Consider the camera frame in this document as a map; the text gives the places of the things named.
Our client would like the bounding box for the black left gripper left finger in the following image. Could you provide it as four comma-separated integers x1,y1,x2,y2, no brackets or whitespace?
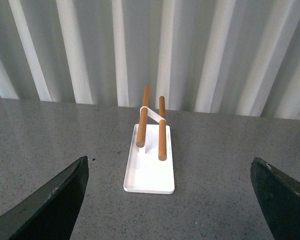
0,156,89,240

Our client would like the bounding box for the white pleated curtain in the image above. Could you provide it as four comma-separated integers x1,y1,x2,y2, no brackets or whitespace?
0,0,300,120

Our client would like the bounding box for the white towel rack with wooden bars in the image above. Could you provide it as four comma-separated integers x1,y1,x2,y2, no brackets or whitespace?
123,86,175,195

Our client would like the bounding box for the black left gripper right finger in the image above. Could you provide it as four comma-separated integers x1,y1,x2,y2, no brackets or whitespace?
250,157,300,240

